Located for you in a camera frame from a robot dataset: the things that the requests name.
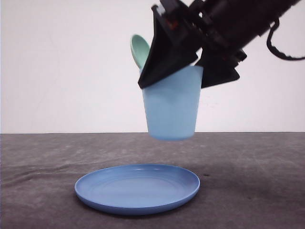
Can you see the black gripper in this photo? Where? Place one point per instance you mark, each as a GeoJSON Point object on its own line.
{"type": "Point", "coordinates": [184, 34]}

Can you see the light blue plastic cup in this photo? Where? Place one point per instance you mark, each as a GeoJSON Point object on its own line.
{"type": "Point", "coordinates": [171, 105]}

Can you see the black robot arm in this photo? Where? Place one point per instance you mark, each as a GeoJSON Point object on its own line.
{"type": "Point", "coordinates": [240, 21]}

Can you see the blue plastic plate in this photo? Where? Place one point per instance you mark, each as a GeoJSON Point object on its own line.
{"type": "Point", "coordinates": [137, 189]}

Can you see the mint green plastic spoon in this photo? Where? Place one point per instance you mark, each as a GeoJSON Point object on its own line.
{"type": "Point", "coordinates": [139, 49]}

